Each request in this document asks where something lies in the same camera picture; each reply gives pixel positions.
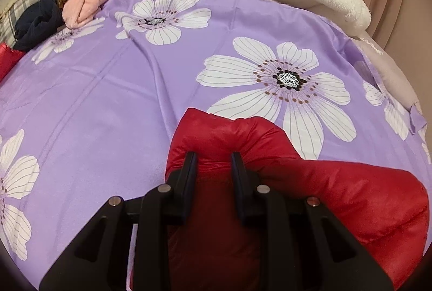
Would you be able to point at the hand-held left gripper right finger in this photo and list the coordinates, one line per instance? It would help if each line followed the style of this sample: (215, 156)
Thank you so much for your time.
(236, 173)

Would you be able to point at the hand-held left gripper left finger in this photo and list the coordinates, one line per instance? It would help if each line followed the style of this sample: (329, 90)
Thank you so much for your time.
(193, 173)

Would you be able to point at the red puffer jacket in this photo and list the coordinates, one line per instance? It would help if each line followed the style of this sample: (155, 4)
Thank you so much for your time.
(337, 203)

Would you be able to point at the purple floral bed sheet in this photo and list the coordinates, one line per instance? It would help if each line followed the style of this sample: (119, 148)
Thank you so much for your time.
(111, 92)

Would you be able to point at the navy blue garment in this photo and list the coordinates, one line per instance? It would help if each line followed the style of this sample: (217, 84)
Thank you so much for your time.
(37, 24)

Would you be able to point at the folded red quilted garment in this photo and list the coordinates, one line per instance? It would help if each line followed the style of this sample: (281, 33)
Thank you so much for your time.
(8, 60)

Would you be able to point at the grey plaid cloth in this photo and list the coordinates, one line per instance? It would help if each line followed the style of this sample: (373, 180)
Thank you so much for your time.
(20, 4)

